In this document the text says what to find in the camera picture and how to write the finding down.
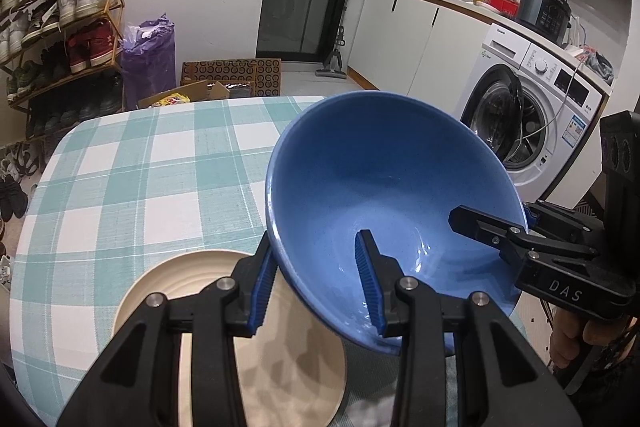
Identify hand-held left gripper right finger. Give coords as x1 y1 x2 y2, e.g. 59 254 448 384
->
354 230 583 427

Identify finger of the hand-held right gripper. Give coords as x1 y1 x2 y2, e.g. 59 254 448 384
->
522 201 606 248
450 205 601 268

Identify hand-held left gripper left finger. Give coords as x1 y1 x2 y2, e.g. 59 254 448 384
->
55 233 278 427

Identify large cream plate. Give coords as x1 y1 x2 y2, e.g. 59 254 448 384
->
112 249 347 427

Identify blue bowl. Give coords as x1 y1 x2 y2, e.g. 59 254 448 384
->
265 91 531 355

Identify person's right hand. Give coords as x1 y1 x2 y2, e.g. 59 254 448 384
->
548 307 638 356

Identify white washing machine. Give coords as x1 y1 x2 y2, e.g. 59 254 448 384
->
452 27 613 202

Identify grey crumpled bag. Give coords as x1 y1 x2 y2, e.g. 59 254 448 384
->
582 49 615 82

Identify teal checked tablecloth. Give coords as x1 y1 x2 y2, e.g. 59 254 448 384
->
9 96 531 427

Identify white kitchen cabinets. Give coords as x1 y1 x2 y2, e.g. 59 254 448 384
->
347 0 493 115

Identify black pressure cooker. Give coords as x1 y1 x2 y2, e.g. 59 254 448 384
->
515 0 572 38

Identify yellow snack packet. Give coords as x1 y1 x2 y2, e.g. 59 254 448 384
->
151 93 192 108

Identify open cardboard box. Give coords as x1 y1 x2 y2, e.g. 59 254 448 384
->
137 79 231 109

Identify floor mop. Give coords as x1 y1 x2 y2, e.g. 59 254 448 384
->
315 24 348 80

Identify purple plastic bag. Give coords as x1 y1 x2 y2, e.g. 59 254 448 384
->
121 13 177 110

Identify pile of sandals and sneakers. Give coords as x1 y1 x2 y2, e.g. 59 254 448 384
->
0 139 48 293

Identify shoe rack with shoes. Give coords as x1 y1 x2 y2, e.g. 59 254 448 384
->
0 0 123 142

